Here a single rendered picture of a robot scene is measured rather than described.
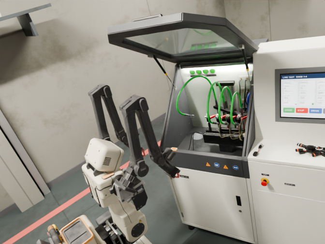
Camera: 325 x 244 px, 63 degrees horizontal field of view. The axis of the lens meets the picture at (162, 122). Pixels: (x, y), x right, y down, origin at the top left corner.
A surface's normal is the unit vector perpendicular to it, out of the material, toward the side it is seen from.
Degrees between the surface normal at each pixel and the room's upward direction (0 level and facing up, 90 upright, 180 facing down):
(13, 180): 90
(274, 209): 90
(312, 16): 90
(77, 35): 90
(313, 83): 76
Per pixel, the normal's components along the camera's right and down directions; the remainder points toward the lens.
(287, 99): -0.52, 0.31
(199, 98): -0.48, 0.53
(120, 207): 0.59, 0.25
